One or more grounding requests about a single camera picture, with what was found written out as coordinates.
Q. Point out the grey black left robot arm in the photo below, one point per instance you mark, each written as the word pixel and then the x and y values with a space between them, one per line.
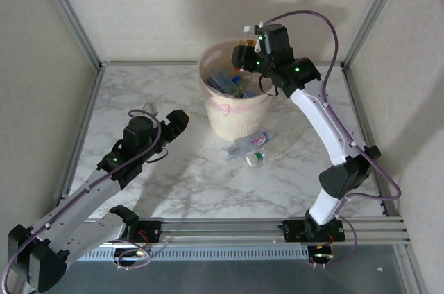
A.
pixel 79 204

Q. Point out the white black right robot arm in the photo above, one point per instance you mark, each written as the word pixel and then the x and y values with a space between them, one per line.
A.
pixel 322 124

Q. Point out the pink plastic bin liner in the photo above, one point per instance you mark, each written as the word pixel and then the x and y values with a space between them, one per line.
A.
pixel 224 109

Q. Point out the cream ribbed waste bin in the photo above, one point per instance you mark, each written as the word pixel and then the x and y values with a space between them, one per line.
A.
pixel 236 124

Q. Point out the clear bottle pink blue label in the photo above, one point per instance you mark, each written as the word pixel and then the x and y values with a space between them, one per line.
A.
pixel 255 140

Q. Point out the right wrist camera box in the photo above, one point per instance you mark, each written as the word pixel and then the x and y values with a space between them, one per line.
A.
pixel 258 44

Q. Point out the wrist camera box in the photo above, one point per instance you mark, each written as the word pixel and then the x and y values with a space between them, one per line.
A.
pixel 258 44
pixel 151 109

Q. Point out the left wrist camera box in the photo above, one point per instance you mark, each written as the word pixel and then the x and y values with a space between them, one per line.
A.
pixel 151 109

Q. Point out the aluminium table side rail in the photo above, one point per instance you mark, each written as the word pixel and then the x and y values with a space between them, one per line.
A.
pixel 351 86
pixel 80 134

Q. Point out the aluminium frame crossbar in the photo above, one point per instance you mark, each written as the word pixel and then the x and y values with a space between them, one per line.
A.
pixel 156 63

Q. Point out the aluminium frame post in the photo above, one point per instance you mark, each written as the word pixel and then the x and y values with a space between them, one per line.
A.
pixel 69 13
pixel 374 13

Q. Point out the aluminium mounting rail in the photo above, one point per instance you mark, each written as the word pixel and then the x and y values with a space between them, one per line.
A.
pixel 222 229

